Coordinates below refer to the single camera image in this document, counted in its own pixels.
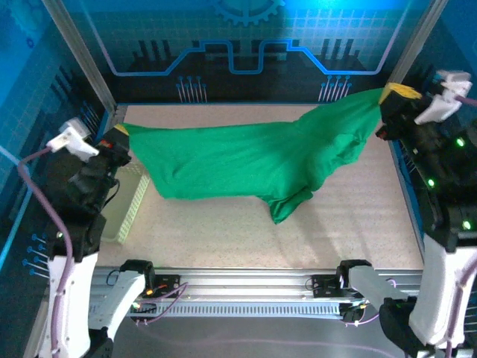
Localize pale yellow plastic basket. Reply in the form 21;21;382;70
98;163;152;245

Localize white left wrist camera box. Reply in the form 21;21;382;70
46;117;101;162

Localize grey slotted cable duct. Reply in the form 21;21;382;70
126;300;342;320

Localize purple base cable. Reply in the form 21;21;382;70
344;277;398;328
136;283;189;327

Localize aluminium frame post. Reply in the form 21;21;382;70
40;0;120;113
387;0;450;89

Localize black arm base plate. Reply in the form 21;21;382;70
311;274;350;299
147;274;183;299

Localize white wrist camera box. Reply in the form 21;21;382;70
46;117;101;162
412;69;473;126

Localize steel sheet panel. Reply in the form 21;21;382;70
111;316;411;358

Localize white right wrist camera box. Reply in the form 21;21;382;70
412;69;473;126

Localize green t-shirt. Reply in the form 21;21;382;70
122;88;385;225

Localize aluminium mounting rail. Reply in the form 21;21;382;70
89;266;426;303

